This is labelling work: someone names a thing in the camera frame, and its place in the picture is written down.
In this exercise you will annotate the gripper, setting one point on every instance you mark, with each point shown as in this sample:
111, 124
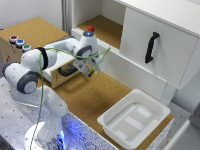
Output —
83, 64

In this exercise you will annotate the red button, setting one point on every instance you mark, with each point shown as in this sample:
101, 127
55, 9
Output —
13, 38

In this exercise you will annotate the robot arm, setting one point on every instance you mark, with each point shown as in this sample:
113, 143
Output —
50, 103

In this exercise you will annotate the green button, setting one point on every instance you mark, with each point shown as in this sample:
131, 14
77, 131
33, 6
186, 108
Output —
26, 47

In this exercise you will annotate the white sliding door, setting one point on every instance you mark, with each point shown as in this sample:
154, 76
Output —
173, 46

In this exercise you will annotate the blue button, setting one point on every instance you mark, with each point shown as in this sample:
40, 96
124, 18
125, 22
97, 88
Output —
20, 42

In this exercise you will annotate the wooden drawer box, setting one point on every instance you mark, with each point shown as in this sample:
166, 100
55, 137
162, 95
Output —
36, 30

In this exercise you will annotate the white cabinet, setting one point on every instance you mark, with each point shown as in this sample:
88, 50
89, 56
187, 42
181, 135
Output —
133, 75

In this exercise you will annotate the white plastic box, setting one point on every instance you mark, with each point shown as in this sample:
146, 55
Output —
133, 120

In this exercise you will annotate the yellow block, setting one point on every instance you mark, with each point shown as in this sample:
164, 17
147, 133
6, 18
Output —
91, 72

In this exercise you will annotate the wooden drawer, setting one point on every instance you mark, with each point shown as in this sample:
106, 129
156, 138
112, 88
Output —
56, 81

